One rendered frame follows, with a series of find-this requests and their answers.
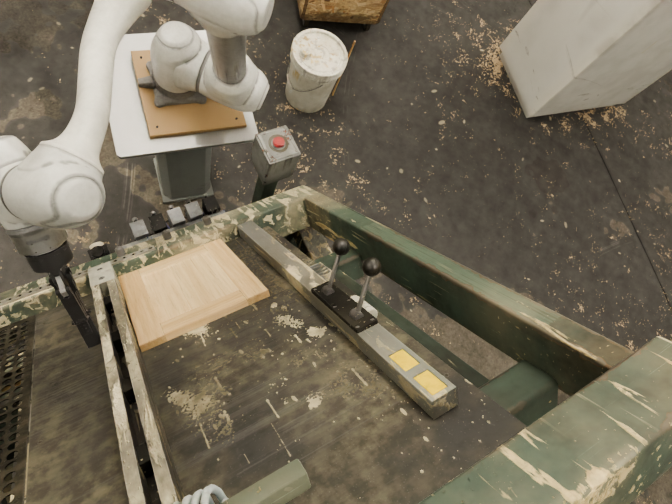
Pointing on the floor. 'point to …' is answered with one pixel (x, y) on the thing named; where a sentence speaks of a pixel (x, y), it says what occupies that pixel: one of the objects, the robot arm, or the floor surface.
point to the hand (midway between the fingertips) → (88, 331)
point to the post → (263, 190)
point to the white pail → (314, 69)
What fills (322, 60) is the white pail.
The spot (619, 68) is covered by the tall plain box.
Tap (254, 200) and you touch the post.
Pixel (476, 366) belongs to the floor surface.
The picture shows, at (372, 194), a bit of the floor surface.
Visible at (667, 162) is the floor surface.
